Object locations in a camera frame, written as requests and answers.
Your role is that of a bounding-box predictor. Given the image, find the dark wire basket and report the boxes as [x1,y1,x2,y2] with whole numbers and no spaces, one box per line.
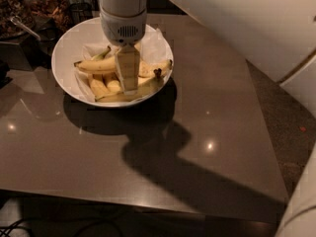
[70,3,93,24]

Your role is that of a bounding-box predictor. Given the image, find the metal scoop handle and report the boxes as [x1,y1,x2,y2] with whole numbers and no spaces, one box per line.
[10,16,40,40]

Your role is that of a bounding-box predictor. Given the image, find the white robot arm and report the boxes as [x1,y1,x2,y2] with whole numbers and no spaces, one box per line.
[99,0,315,237]

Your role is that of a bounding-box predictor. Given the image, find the black cables on floor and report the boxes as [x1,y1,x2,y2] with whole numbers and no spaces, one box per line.
[0,216,36,237]

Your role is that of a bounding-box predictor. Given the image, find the white ceramic bowl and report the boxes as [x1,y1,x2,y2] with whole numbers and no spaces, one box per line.
[50,16,175,109]

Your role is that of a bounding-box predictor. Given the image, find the green-tipped banana at back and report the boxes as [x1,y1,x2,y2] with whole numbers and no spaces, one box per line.
[92,46,111,60]

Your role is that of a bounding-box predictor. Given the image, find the white paper liner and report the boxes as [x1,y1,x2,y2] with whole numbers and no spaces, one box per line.
[74,26,173,107]

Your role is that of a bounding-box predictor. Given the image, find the long yellow banana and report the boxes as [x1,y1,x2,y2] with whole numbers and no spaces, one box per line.
[74,56,117,74]
[99,68,164,103]

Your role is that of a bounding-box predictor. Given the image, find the left lower yellow banana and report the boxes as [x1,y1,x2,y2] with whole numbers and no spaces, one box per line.
[88,74,110,100]

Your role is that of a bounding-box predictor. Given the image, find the small right yellow banana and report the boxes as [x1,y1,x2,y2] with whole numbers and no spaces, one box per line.
[138,59,173,78]

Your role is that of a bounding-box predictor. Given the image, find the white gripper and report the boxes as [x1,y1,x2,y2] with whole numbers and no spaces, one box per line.
[100,6,147,95]

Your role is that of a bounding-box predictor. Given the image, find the glass jar with snacks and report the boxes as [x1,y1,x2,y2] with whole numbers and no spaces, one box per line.
[0,0,36,40]

